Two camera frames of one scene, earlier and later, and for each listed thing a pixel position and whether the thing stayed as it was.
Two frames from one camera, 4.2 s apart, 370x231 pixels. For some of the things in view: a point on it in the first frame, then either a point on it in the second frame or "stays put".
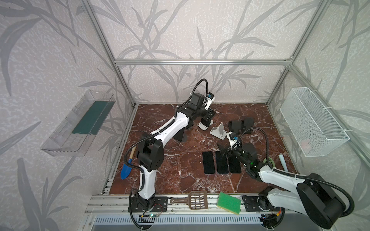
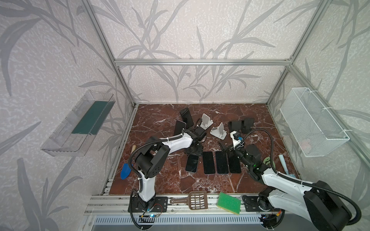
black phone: (208, 162) stays put
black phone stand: (235, 126) stays put
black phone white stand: (234, 166) stays put
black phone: (205, 122) -> (191, 163)
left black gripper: (209, 115) -> (201, 148)
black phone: (222, 162) stays put
